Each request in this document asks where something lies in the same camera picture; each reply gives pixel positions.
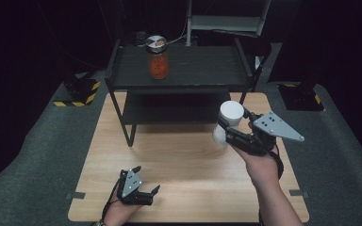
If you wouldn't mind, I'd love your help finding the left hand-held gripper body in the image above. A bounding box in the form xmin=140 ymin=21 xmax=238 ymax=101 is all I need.
xmin=116 ymin=169 xmax=155 ymax=206

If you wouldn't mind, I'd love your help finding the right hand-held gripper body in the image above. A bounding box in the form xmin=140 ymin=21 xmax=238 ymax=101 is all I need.
xmin=225 ymin=111 xmax=305 ymax=157

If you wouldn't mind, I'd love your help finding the white plastic bottle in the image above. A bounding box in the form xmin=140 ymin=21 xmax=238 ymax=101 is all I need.
xmin=212 ymin=100 xmax=245 ymax=149

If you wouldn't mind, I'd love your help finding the black two-tier shelf rack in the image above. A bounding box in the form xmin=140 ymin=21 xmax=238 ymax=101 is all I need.
xmin=104 ymin=37 xmax=272 ymax=148

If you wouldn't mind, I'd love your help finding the glass jar with silver lid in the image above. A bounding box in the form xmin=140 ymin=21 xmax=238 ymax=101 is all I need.
xmin=144 ymin=35 xmax=170 ymax=81

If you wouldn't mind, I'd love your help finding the person's left hand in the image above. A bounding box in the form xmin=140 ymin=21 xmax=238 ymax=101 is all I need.
xmin=103 ymin=192 xmax=143 ymax=224

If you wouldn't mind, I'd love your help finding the person's right hand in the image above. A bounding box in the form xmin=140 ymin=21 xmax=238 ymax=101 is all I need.
xmin=232 ymin=121 xmax=284 ymax=190

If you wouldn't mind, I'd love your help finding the black yellow striped stand base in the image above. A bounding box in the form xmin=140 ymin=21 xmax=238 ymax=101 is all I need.
xmin=276 ymin=83 xmax=326 ymax=112
xmin=53 ymin=76 xmax=102 ymax=108

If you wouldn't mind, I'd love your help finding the grey tape strip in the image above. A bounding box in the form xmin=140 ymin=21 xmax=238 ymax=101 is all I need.
xmin=288 ymin=189 xmax=310 ymax=199
xmin=65 ymin=191 xmax=87 ymax=201

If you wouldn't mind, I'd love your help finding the grey metal stand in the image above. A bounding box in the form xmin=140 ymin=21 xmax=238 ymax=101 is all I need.
xmin=186 ymin=0 xmax=272 ymax=47

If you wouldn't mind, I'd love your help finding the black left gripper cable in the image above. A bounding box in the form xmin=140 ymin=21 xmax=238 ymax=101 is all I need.
xmin=102 ymin=178 xmax=123 ymax=221

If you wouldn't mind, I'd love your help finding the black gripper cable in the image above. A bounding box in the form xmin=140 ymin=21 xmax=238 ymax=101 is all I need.
xmin=102 ymin=178 xmax=123 ymax=221
xmin=268 ymin=147 xmax=286 ymax=181

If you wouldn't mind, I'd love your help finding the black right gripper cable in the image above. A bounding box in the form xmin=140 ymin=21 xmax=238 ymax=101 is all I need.
xmin=268 ymin=147 xmax=286 ymax=181

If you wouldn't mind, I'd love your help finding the white cable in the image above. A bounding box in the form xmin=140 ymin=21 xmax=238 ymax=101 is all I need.
xmin=167 ymin=18 xmax=189 ymax=45

